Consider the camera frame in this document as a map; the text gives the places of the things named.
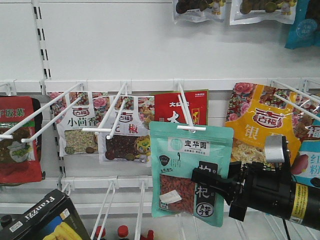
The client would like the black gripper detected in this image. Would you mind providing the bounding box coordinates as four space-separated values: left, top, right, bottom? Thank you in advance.
191 162 296 221

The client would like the teal goji berry pouch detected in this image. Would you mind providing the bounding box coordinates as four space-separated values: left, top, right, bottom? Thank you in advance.
150 121 234 227

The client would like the black Franzzi cookie box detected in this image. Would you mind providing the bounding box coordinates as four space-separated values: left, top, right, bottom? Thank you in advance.
0 189 90 240

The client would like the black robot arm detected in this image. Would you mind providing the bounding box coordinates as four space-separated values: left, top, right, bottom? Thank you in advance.
191 161 320 230

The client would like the clear dried fruit bag left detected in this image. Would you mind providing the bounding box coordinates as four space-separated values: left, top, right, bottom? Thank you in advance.
172 0 226 23

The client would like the clear dried fruit bag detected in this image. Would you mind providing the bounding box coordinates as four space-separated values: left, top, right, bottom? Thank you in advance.
229 0 297 26
172 0 226 23

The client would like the clear dried fruit bag right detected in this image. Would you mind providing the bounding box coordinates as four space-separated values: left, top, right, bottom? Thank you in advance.
229 0 297 26

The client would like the red date snack bag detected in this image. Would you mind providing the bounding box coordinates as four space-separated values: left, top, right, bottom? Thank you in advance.
154 89 209 125

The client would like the yellow white-fungus snack pouch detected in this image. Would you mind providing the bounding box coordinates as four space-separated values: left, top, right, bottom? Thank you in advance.
225 82 301 163

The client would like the white peppercorn spice bag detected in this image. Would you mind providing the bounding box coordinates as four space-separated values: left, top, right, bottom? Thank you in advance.
97 95 155 165

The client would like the white display hook centre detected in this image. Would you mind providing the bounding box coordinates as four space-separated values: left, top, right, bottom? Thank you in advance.
173 78 206 134

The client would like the blue sweet potato noodle bag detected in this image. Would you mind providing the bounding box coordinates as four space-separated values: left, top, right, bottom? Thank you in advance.
291 121 320 189

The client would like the red capped sauce bottle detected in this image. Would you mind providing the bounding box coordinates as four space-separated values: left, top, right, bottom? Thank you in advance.
117 225 129 240

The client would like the white display hook left-centre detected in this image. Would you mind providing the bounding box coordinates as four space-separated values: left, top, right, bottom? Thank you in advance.
81 80 132 140

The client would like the white fennel spice bag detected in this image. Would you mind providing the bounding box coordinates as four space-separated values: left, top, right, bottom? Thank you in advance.
51 91 110 157

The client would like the white display hook far left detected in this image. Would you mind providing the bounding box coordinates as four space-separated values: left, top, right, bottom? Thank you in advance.
0 81 85 144

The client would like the blue bag upper right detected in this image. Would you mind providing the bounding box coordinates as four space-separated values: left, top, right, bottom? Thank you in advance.
284 0 320 50

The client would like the red pickled vegetable bag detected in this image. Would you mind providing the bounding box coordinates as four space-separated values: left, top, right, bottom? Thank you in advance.
0 96 43 186

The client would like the white slotted shelf upright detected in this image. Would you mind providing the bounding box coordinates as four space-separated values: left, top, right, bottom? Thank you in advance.
31 0 52 80

